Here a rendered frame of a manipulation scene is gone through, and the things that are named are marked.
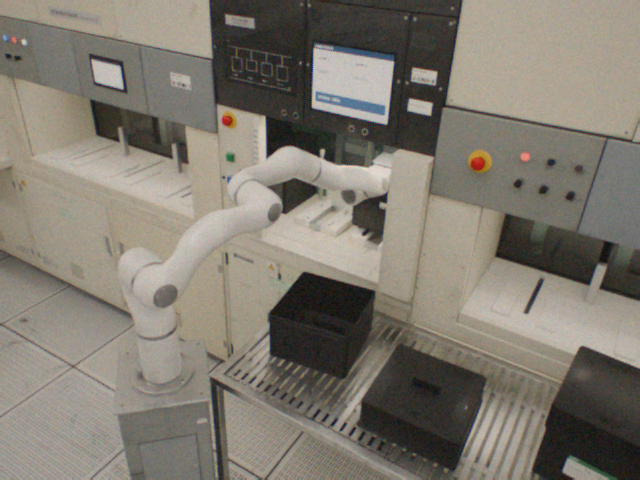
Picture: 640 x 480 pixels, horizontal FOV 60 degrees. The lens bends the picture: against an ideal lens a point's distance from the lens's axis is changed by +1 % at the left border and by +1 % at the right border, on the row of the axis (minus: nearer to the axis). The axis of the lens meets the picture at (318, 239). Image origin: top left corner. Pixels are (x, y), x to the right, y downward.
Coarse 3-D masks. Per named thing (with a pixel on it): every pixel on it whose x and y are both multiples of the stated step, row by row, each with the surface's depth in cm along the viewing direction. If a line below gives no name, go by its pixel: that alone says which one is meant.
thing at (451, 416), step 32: (416, 352) 172; (384, 384) 160; (416, 384) 159; (448, 384) 161; (480, 384) 161; (384, 416) 152; (416, 416) 150; (448, 416) 150; (416, 448) 151; (448, 448) 145
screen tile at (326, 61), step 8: (320, 56) 175; (328, 56) 173; (336, 56) 172; (320, 64) 176; (328, 64) 175; (336, 64) 173; (344, 72) 173; (320, 80) 179; (328, 80) 177; (336, 80) 175; (344, 80) 174; (328, 88) 178; (336, 88) 177; (344, 88) 175
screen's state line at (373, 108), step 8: (320, 96) 181; (328, 96) 179; (336, 96) 178; (336, 104) 179; (344, 104) 178; (352, 104) 176; (360, 104) 174; (368, 104) 173; (376, 104) 172; (368, 112) 174; (376, 112) 173; (384, 112) 171
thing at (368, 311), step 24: (312, 288) 198; (336, 288) 193; (360, 288) 189; (288, 312) 190; (312, 312) 202; (336, 312) 198; (360, 312) 194; (288, 336) 175; (312, 336) 171; (336, 336) 167; (360, 336) 180; (288, 360) 180; (312, 360) 176; (336, 360) 171
